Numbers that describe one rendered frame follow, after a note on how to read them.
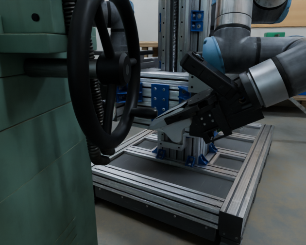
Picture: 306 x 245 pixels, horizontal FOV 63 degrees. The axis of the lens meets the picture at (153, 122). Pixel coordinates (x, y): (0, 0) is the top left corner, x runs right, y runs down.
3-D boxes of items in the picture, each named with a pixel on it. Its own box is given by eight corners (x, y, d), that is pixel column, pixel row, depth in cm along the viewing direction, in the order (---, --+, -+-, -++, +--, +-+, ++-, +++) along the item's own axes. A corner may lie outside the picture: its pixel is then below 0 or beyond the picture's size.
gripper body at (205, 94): (202, 146, 46) (268, 121, 42) (180, 106, 45) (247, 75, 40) (204, 130, 53) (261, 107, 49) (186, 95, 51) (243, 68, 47)
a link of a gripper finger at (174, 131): (156, 153, 50) (198, 136, 47) (142, 128, 49) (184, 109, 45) (160, 146, 53) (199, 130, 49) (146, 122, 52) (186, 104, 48)
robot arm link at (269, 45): (256, 35, 55) (263, 37, 45) (313, 34, 52) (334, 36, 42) (251, 71, 58) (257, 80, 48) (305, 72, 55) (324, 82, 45)
